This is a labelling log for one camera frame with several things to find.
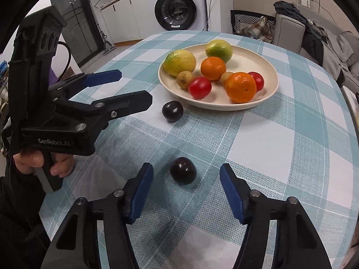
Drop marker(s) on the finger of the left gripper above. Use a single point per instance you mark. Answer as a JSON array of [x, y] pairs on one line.
[[101, 78], [125, 104]]

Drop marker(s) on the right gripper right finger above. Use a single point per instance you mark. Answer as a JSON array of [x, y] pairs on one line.
[[297, 245]]

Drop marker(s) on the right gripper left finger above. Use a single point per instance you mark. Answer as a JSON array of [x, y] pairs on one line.
[[75, 244]]

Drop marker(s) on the dark plum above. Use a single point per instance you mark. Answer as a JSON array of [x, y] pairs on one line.
[[172, 111], [183, 171]]

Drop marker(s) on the tan longan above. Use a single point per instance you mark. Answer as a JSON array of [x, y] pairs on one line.
[[184, 78], [224, 78]]

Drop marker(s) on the green-yellow citrus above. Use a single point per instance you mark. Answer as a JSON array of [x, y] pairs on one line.
[[219, 48], [178, 61]]

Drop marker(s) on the red tomato large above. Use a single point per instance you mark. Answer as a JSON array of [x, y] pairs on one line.
[[200, 87]]

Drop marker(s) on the orange tangerine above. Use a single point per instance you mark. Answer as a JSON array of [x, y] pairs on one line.
[[212, 68], [240, 87]]

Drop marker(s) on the red tomato small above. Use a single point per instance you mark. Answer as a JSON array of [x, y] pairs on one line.
[[258, 79]]

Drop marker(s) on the person's left hand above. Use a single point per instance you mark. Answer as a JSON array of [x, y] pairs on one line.
[[26, 161]]

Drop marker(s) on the white kitchen counter cabinet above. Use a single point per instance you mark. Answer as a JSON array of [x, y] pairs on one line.
[[129, 20]]

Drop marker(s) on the black glass door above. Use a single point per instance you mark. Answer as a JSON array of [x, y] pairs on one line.
[[81, 32]]

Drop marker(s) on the teal checkered tablecloth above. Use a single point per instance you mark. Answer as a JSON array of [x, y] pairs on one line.
[[301, 143]]

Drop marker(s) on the white washing machine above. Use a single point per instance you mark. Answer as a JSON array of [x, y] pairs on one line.
[[180, 14]]

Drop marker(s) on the cream round plate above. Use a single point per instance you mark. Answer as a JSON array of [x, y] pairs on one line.
[[243, 60]]

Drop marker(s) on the black patterned chair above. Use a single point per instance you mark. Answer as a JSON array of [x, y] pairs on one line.
[[241, 19]]

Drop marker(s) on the plaid cloth on chair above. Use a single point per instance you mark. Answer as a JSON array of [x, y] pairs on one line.
[[259, 31]]

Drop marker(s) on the grey sofa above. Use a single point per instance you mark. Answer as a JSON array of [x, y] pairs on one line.
[[352, 62]]

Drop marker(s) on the dark clothes pile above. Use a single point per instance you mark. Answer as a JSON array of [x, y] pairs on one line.
[[296, 33]]

